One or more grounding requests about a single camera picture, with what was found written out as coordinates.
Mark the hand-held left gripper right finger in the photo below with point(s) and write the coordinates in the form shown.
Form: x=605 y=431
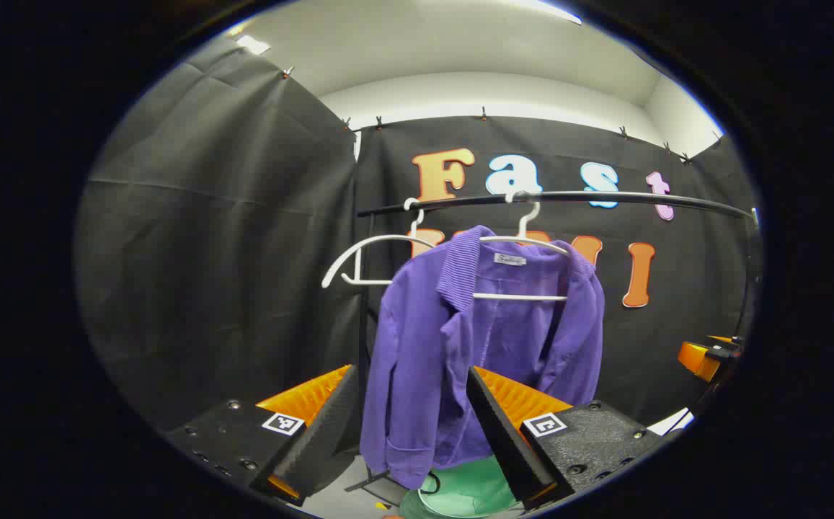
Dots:
x=503 y=440

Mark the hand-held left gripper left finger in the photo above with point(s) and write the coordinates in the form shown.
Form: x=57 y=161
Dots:
x=326 y=432

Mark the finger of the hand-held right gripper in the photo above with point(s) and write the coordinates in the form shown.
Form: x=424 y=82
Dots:
x=696 y=359

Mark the green laundry hamper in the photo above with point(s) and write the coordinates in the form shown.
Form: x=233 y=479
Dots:
x=474 y=494

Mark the purple ribbed jacket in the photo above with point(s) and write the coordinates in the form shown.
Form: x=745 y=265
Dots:
x=416 y=360

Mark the white plastic hanger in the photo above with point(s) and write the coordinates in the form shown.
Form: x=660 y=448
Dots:
x=517 y=296
x=388 y=238

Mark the black clothes rack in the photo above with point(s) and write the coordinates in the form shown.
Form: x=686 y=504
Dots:
x=604 y=196

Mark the black backdrop cloth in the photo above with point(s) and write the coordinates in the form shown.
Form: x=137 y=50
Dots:
x=207 y=252

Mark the row of backdrop clips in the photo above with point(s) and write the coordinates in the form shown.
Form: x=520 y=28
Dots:
x=483 y=114

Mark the ceiling light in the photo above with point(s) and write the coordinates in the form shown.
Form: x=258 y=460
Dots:
x=254 y=45

